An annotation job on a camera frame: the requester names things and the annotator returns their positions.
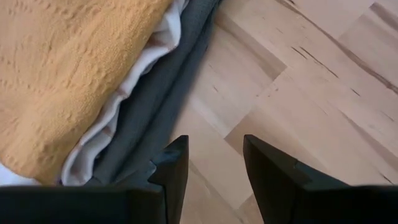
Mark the white red-checked towel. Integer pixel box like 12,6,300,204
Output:
0,0,190,187

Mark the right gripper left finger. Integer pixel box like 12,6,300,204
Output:
147,134,190,224

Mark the grey waffle towel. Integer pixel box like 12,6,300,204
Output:
83,0,223,187

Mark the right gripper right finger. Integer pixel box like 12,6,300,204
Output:
243,134,349,224

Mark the mustard yellow towel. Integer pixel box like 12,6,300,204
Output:
0,0,174,186

